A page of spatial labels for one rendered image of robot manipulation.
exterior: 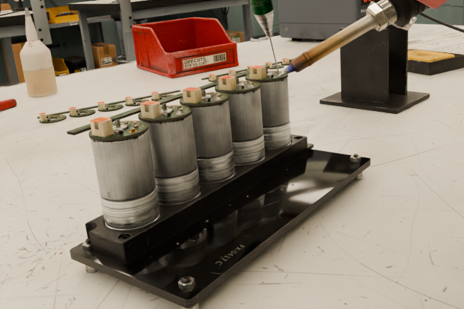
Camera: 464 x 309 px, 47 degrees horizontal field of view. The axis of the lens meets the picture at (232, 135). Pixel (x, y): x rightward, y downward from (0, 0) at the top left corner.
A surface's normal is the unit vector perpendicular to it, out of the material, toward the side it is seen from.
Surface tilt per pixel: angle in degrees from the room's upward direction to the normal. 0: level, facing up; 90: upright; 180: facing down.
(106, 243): 90
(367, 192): 0
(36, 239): 0
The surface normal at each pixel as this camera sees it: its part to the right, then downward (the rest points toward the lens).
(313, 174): -0.08, -0.95
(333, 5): -0.73, 0.26
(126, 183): 0.25, 0.27
